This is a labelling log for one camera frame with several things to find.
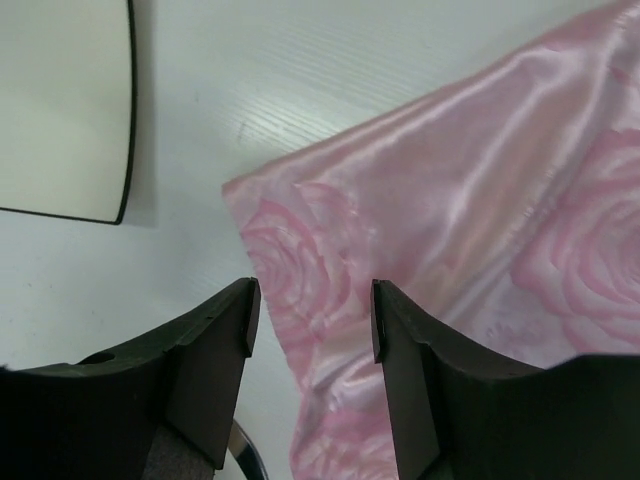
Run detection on silver table knife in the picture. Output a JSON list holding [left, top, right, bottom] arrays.
[[228, 420, 269, 480]]

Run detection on white square plate, black rim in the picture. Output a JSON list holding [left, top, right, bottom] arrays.
[[1, 1, 137, 224]]

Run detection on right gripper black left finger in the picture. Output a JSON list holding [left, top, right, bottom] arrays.
[[1, 278, 261, 479]]

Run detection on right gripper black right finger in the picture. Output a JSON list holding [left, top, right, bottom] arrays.
[[371, 280, 639, 479]]

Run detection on pink rose satin cloth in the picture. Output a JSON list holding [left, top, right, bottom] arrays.
[[223, 1, 639, 479]]

